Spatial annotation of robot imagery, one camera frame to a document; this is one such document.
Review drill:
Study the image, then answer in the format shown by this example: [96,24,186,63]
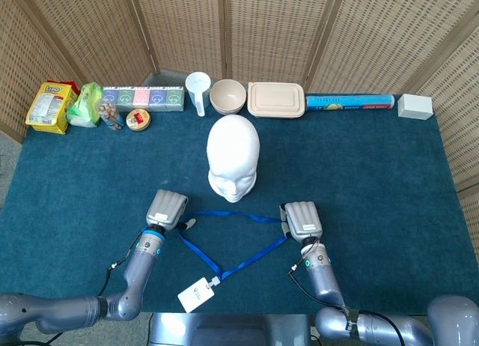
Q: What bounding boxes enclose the wicker folding screen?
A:
[0,0,479,279]

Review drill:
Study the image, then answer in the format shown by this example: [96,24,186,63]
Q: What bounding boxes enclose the round tin yellow lid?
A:
[125,109,152,133]

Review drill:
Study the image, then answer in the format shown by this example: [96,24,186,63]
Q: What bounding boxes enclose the clear jar with sticks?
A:
[97,100,125,131]

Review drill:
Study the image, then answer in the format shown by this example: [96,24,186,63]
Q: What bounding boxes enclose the white cardboard box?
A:
[397,94,434,120]

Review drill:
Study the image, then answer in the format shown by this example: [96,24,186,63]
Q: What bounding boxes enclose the beige bowl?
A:
[209,79,248,117]

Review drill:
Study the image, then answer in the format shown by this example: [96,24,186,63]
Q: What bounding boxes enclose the green small box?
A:
[165,85,186,113]
[117,85,135,113]

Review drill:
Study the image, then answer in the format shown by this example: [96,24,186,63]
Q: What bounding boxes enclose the pink small box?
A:
[132,85,151,113]

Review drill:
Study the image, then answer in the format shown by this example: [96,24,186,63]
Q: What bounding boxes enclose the green white tissue pack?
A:
[66,82,104,129]

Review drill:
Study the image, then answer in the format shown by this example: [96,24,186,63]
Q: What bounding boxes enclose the dark teal table cloth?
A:
[0,106,462,315]

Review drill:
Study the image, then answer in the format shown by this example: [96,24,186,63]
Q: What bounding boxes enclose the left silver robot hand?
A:
[145,189,196,231]

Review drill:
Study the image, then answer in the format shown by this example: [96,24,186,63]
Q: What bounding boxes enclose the blue lanyard with badge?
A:
[177,210,290,313]

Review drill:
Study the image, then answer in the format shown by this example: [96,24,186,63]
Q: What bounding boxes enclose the white measuring cup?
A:
[185,72,213,118]

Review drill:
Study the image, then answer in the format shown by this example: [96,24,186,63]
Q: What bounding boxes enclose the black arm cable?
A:
[97,235,142,297]
[287,263,407,346]

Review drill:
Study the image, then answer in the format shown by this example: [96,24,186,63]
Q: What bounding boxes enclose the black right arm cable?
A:
[287,263,407,346]

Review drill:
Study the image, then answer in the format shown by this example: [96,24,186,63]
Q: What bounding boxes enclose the beige lidded lunch box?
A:
[247,82,306,119]

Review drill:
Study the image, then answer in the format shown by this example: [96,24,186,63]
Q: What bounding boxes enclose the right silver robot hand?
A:
[278,201,323,244]

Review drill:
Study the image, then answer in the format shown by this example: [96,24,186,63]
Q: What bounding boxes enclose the grey robot torso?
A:
[147,312,319,346]

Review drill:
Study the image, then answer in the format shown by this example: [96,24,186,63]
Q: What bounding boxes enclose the white foam mannequin head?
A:
[206,114,261,204]

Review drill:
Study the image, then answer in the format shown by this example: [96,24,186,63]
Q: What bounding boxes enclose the lavender small box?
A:
[101,85,120,106]

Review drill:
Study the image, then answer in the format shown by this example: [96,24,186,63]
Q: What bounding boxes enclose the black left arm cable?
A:
[97,235,142,297]

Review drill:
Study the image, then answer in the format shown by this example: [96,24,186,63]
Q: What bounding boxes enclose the purple small box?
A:
[148,85,168,113]

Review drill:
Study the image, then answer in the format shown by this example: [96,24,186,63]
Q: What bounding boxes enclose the yellow snack bag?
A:
[25,79,79,136]

